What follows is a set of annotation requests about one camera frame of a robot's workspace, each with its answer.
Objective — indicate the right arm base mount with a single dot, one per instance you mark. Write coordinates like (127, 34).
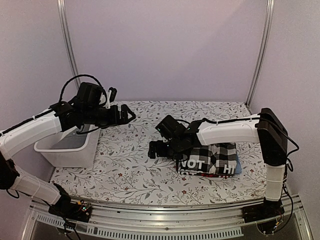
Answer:
(270, 213)

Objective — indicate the floral white tablecloth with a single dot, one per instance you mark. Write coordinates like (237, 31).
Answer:
(122, 172)

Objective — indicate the aluminium front rail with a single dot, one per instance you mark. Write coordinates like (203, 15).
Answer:
(115, 221)

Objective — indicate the light blue shirt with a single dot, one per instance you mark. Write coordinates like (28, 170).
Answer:
(238, 167)

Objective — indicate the aluminium frame post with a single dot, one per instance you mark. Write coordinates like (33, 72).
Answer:
(270, 4)
(62, 13)

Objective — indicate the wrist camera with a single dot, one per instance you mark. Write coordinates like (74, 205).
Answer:
(170, 128)
(89, 96)

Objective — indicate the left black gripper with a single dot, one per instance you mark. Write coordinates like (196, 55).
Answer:
(115, 120)

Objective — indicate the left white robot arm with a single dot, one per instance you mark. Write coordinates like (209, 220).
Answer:
(17, 138)

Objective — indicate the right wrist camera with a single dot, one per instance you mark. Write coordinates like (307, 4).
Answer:
(170, 128)

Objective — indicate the white plastic bin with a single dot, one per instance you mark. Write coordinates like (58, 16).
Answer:
(69, 149)

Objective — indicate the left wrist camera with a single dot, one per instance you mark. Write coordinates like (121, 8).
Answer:
(89, 96)

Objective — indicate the black white plaid shirt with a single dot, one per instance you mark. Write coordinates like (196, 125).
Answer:
(219, 159)

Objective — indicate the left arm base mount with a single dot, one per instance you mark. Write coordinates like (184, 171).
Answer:
(65, 208)

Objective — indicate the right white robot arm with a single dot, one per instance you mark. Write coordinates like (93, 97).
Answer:
(263, 128)

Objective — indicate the right aluminium frame post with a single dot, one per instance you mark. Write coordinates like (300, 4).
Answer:
(270, 4)

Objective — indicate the red black shirt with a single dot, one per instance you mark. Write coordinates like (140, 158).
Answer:
(206, 175)

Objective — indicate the left aluminium frame post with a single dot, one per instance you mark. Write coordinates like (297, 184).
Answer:
(62, 13)

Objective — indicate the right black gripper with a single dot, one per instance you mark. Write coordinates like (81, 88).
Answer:
(160, 151)

